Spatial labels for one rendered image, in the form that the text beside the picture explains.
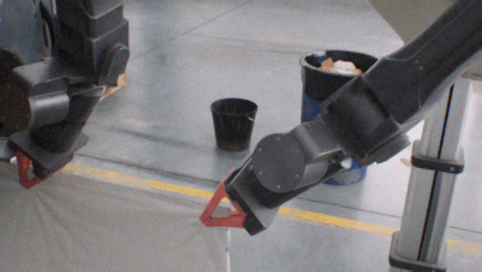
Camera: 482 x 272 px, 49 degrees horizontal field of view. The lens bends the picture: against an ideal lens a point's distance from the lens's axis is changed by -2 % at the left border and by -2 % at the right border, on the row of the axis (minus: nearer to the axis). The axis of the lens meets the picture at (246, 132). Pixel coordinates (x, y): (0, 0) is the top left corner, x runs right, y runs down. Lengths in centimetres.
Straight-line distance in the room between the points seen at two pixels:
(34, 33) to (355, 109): 52
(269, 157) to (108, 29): 24
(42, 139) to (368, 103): 41
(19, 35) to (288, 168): 49
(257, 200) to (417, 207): 67
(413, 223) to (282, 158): 77
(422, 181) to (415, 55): 72
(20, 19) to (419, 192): 85
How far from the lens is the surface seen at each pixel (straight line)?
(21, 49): 85
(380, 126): 54
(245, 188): 60
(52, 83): 64
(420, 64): 50
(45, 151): 73
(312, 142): 50
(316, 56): 311
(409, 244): 128
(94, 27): 62
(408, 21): 99
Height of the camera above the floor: 143
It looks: 23 degrees down
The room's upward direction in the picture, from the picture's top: 2 degrees clockwise
